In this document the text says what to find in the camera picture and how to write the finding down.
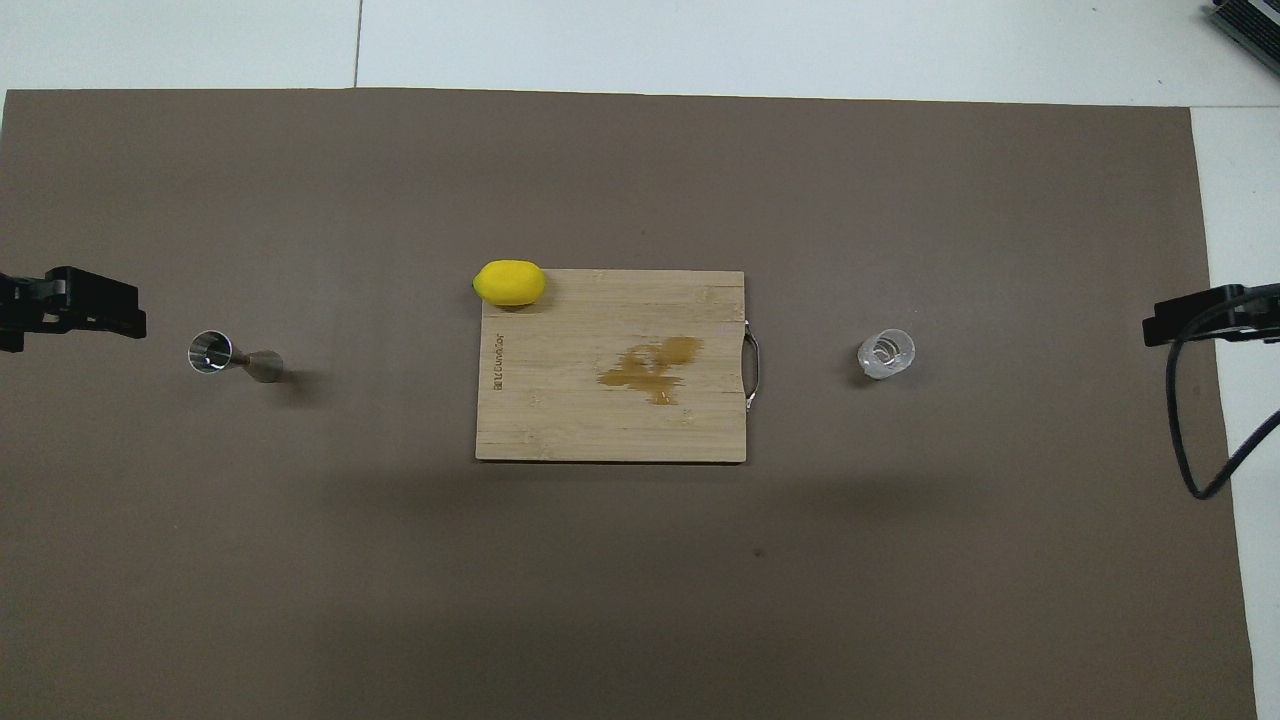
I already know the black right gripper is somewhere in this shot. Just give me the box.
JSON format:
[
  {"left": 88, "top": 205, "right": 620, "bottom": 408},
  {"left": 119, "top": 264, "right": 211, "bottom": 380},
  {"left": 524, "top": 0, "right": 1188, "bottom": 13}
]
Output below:
[{"left": 1143, "top": 284, "right": 1280, "bottom": 348}]

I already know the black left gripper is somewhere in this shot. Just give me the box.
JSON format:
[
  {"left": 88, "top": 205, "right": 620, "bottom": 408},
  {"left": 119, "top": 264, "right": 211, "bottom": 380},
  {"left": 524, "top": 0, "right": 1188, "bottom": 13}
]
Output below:
[{"left": 0, "top": 266, "right": 147, "bottom": 353}]

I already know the steel double jigger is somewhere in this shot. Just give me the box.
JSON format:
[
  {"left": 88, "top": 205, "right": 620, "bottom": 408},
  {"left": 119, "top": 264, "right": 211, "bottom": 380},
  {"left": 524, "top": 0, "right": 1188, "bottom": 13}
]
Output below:
[{"left": 188, "top": 330, "right": 285, "bottom": 384}]

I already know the brown table mat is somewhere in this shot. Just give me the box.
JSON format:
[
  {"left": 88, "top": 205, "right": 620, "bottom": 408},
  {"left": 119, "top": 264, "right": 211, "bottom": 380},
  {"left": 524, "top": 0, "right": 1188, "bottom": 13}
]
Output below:
[{"left": 0, "top": 88, "right": 1259, "bottom": 720}]

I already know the grey ribbed device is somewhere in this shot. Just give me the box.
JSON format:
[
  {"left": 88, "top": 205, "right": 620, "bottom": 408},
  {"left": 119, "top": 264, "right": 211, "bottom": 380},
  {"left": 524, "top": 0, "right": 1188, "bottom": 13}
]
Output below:
[{"left": 1205, "top": 0, "right": 1280, "bottom": 61}]

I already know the yellow lemon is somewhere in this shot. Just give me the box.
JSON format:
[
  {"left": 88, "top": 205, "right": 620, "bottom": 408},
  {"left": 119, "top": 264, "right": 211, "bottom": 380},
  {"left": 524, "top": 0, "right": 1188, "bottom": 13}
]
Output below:
[{"left": 472, "top": 259, "right": 547, "bottom": 308}]

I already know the wooden cutting board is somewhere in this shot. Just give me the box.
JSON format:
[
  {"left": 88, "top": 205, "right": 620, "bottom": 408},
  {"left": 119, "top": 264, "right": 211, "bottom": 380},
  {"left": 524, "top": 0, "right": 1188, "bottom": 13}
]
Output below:
[{"left": 475, "top": 268, "right": 761, "bottom": 464}]

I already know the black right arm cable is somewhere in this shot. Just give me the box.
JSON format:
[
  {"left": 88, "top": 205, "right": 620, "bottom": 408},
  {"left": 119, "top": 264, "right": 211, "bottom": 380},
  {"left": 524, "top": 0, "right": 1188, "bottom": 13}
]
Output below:
[{"left": 1166, "top": 284, "right": 1280, "bottom": 501}]

